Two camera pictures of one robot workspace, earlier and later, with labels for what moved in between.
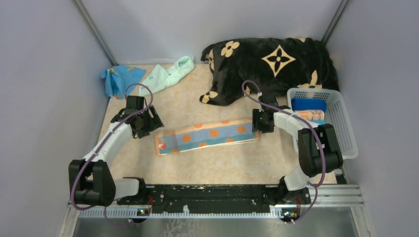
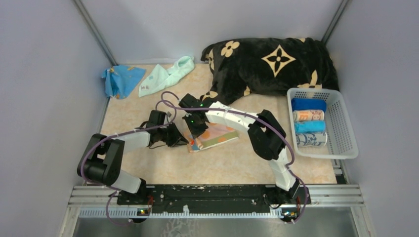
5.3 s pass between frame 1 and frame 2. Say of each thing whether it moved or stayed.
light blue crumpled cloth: stayed
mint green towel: stayed
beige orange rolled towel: stayed
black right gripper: moved
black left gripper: moved
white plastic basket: stayed
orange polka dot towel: moved
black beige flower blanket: stayed
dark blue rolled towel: stayed
